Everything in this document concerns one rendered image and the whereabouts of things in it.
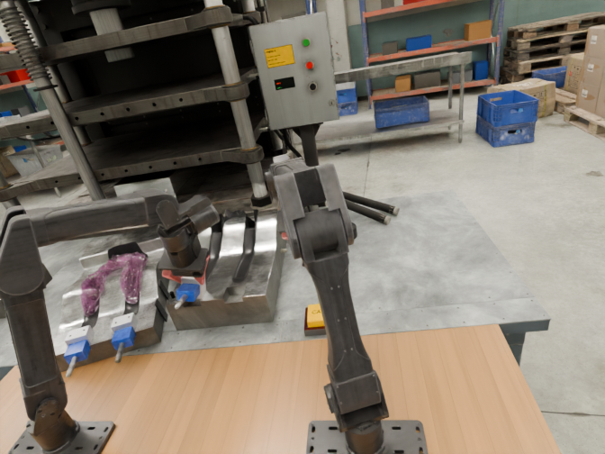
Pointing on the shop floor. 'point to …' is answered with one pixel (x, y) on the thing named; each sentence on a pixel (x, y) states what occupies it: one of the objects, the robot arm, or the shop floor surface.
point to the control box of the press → (296, 77)
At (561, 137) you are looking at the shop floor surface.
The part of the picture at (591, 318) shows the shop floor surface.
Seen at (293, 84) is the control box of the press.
